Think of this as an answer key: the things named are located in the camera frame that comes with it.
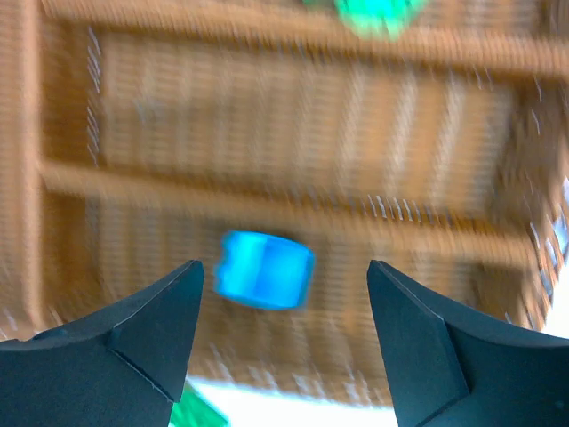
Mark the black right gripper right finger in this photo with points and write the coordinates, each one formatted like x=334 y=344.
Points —
x=450 y=365

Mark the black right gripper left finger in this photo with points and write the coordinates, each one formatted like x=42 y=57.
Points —
x=123 y=365

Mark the green lego plate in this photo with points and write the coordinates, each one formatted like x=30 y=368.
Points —
x=193 y=410

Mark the cyan patterned round lego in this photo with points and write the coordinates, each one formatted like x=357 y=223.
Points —
x=263 y=271

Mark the dark green lego block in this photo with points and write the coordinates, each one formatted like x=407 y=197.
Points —
x=367 y=18

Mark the brown wicker divided basket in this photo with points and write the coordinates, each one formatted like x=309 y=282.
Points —
x=136 y=134

